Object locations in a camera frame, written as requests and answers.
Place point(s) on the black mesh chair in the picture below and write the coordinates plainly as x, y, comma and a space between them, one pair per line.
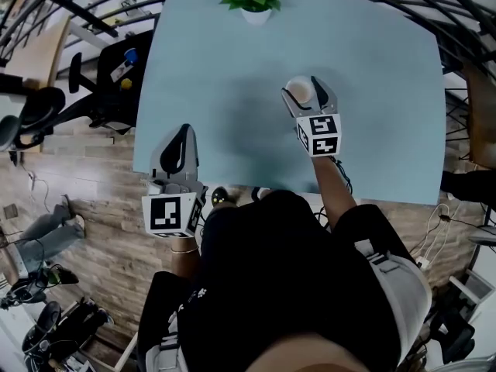
453, 335

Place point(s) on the person's black shirt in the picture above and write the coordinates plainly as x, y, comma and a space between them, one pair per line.
279, 269

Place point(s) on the white paper cup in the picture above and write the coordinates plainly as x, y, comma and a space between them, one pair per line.
299, 88

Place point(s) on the white power strip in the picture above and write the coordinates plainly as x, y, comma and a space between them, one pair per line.
421, 263

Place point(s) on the person's black shoe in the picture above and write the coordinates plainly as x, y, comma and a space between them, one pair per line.
260, 194
221, 197

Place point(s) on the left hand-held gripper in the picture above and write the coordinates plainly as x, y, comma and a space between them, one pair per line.
166, 213

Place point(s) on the small blue cup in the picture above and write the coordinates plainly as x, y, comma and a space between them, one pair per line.
131, 56

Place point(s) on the person's left forearm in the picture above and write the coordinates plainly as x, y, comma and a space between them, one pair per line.
185, 264

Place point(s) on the white shelf unit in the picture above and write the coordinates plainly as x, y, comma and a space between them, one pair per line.
474, 289

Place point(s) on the black equipment pile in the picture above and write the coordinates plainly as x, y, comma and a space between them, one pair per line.
58, 331

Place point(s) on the black swivel chair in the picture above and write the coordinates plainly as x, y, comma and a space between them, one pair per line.
36, 111

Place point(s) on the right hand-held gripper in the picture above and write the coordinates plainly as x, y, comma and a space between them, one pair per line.
319, 134

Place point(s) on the black metal railing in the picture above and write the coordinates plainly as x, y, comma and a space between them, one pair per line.
445, 10

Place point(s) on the person's right forearm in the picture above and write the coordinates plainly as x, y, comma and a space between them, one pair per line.
333, 192

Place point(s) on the yellow ball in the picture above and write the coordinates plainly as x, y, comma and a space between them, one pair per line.
126, 84

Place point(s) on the black bag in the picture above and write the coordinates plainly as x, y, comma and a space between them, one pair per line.
470, 186

